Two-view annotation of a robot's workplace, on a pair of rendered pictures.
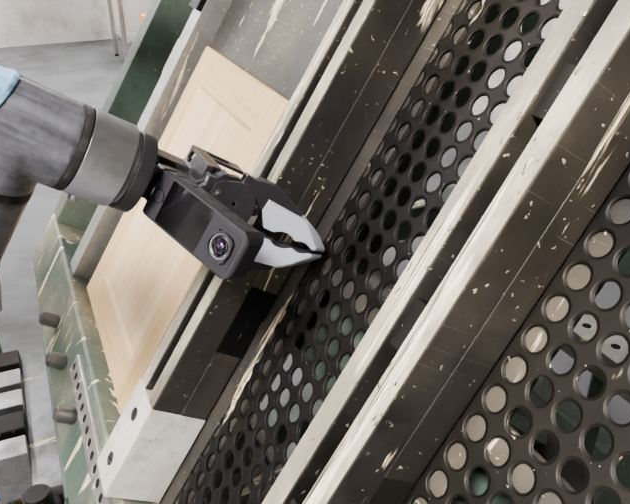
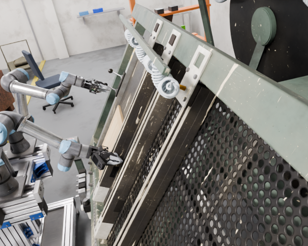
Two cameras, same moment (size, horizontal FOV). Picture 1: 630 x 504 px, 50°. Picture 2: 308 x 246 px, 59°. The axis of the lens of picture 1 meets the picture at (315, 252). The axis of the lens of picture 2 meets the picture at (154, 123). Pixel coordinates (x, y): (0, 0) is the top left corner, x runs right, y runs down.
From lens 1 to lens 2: 1.06 m
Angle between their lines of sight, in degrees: 14
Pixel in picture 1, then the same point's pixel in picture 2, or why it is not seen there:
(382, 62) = (130, 130)
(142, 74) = (109, 103)
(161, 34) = (113, 94)
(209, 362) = (108, 178)
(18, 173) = (72, 155)
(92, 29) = (121, 41)
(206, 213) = (98, 160)
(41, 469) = (87, 194)
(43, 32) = (104, 44)
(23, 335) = not seen: hidden behind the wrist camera
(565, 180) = (134, 162)
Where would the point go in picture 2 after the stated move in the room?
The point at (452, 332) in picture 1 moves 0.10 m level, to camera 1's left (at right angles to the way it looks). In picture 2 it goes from (122, 181) to (104, 180)
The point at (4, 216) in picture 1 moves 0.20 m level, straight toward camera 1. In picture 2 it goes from (70, 161) to (71, 184)
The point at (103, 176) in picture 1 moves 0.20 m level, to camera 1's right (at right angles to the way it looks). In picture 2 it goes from (83, 155) to (117, 155)
